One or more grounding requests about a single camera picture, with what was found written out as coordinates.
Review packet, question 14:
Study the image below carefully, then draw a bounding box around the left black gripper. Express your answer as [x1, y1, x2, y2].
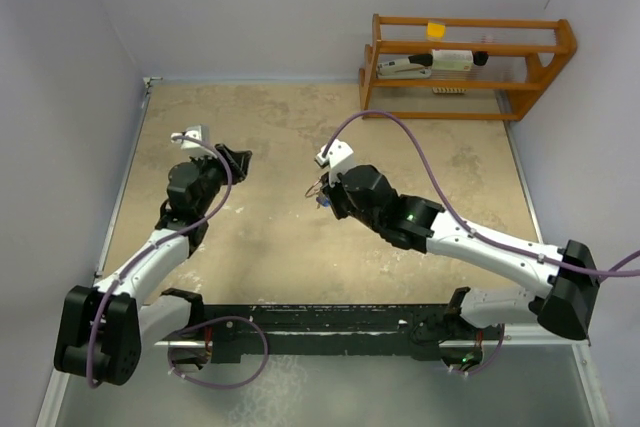
[189, 144, 250, 216]

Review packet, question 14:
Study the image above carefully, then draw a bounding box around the blue capped key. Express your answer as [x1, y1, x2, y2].
[316, 196, 330, 208]

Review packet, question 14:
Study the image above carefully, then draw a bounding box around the silver keys bunch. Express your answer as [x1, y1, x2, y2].
[311, 182, 331, 209]

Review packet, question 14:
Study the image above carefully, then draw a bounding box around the large silver keyring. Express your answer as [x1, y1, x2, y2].
[304, 178, 324, 198]

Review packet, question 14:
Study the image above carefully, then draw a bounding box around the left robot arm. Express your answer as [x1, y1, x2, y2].
[53, 135, 252, 388]

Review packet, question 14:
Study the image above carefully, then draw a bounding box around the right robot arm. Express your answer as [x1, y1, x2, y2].
[321, 165, 600, 341]

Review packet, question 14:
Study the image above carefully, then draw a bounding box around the staples strip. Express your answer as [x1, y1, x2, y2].
[432, 87, 468, 95]

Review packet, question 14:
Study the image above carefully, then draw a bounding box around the white stapler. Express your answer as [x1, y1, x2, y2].
[376, 53, 433, 80]

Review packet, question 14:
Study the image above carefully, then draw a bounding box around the white green box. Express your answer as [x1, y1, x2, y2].
[432, 49, 474, 72]

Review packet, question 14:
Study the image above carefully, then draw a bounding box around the yellow sticky block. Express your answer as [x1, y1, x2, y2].
[426, 22, 446, 41]

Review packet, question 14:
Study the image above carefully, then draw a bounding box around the black round object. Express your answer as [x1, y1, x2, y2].
[473, 51, 489, 66]

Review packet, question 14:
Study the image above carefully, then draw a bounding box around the wooden shelf rack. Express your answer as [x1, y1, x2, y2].
[358, 14, 578, 122]

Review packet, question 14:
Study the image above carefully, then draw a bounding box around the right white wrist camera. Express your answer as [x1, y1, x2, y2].
[315, 140, 356, 184]

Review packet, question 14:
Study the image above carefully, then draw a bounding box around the base left purple cable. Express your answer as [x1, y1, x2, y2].
[167, 315, 271, 391]

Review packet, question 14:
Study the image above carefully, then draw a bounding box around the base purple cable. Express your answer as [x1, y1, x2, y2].
[167, 315, 271, 391]
[448, 321, 506, 379]

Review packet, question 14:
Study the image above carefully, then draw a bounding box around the black base frame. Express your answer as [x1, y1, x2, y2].
[168, 288, 504, 364]

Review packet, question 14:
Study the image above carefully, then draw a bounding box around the base right purple cable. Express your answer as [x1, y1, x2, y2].
[448, 321, 506, 379]

